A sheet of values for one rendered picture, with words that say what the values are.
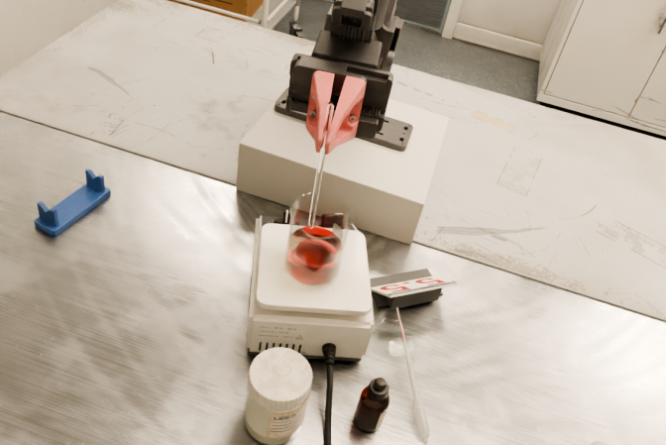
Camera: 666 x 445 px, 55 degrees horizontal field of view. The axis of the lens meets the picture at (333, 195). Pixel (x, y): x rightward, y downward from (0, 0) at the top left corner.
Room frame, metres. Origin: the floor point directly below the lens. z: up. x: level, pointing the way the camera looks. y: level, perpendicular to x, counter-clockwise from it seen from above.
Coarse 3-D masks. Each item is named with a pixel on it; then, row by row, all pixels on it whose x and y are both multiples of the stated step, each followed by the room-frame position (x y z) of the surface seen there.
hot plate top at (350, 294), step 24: (264, 240) 0.50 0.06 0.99; (360, 240) 0.53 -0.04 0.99; (264, 264) 0.47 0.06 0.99; (360, 264) 0.50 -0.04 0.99; (264, 288) 0.43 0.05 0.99; (288, 288) 0.44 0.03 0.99; (312, 288) 0.45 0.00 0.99; (336, 288) 0.45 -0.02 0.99; (360, 288) 0.46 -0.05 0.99; (312, 312) 0.42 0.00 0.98; (336, 312) 0.43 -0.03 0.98; (360, 312) 0.43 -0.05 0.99
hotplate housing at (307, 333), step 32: (256, 224) 0.57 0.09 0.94; (352, 224) 0.62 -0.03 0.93; (256, 256) 0.50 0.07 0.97; (256, 320) 0.41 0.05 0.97; (288, 320) 0.42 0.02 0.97; (320, 320) 0.42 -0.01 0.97; (352, 320) 0.43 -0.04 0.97; (256, 352) 0.41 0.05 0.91; (320, 352) 0.42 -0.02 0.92; (352, 352) 0.43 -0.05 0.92
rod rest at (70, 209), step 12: (96, 180) 0.61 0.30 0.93; (72, 192) 0.60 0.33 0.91; (84, 192) 0.60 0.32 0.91; (96, 192) 0.61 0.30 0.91; (108, 192) 0.61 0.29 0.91; (60, 204) 0.57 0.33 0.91; (72, 204) 0.58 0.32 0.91; (84, 204) 0.58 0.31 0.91; (96, 204) 0.59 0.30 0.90; (48, 216) 0.54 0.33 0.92; (60, 216) 0.55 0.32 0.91; (72, 216) 0.56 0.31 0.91; (48, 228) 0.53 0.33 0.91; (60, 228) 0.53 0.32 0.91
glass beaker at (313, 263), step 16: (320, 192) 0.51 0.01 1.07; (304, 208) 0.50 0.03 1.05; (320, 208) 0.50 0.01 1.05; (336, 208) 0.50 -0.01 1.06; (304, 224) 0.50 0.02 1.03; (320, 224) 0.50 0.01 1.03; (336, 224) 0.50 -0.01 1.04; (288, 240) 0.46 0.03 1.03; (304, 240) 0.45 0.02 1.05; (320, 240) 0.44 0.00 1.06; (336, 240) 0.45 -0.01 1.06; (288, 256) 0.46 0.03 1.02; (304, 256) 0.44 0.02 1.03; (320, 256) 0.44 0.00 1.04; (336, 256) 0.45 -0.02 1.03; (288, 272) 0.45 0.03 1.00; (304, 272) 0.44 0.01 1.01; (320, 272) 0.45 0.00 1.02; (336, 272) 0.46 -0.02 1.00
